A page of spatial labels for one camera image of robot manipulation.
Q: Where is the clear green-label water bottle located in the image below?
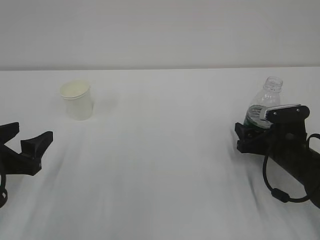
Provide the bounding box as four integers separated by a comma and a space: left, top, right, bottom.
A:
243, 76, 283, 129

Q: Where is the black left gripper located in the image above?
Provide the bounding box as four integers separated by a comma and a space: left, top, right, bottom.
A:
0, 122, 53, 176

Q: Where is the black right camera cable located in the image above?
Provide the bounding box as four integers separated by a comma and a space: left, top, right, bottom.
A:
262, 133, 320, 204

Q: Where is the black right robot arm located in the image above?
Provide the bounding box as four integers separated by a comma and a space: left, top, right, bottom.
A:
234, 121, 320, 207

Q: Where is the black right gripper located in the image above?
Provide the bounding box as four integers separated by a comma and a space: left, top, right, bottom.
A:
234, 121, 307, 155

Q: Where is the black left camera cable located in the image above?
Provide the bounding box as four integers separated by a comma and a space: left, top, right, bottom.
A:
0, 172, 8, 208

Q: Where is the black camera cable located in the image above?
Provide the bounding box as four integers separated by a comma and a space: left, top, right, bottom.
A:
0, 172, 8, 208
262, 133, 320, 204

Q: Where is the white paper cup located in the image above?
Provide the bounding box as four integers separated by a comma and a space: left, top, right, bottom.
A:
59, 79, 93, 121

